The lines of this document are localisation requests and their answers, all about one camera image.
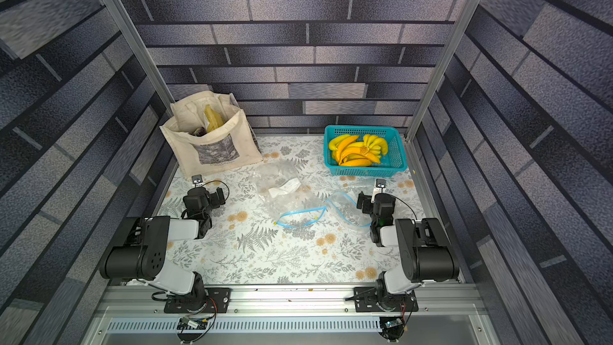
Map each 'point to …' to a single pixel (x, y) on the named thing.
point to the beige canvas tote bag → (232, 144)
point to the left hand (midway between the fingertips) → (207, 188)
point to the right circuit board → (395, 323)
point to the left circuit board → (187, 323)
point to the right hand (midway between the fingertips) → (374, 191)
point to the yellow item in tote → (213, 117)
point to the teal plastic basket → (393, 162)
